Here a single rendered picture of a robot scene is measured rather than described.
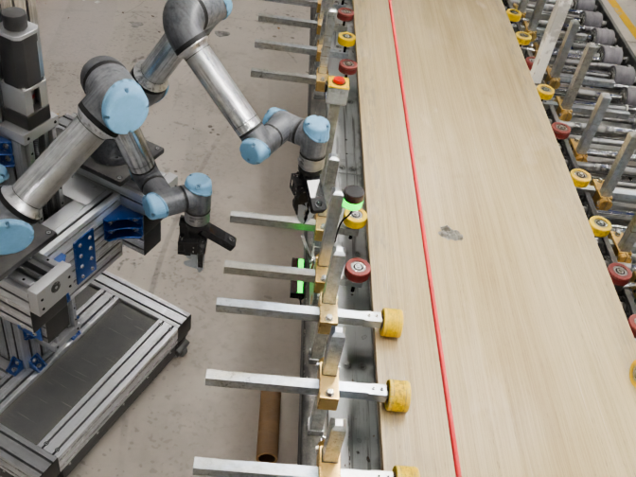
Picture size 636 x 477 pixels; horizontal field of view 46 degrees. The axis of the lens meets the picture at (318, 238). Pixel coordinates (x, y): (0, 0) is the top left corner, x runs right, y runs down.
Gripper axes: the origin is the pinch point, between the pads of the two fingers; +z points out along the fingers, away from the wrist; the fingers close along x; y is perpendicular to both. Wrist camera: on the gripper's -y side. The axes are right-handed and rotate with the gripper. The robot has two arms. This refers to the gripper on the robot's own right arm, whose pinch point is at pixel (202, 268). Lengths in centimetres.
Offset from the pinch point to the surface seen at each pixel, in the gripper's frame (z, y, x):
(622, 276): -8, -136, -8
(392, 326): -14, -56, 28
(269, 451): 75, -29, 16
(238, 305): -13.4, -12.8, 25.9
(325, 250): -11.3, -37.1, -2.2
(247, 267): -3.4, -14.0, 0.8
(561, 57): -14, -146, -144
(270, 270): -3.4, -21.1, 1.0
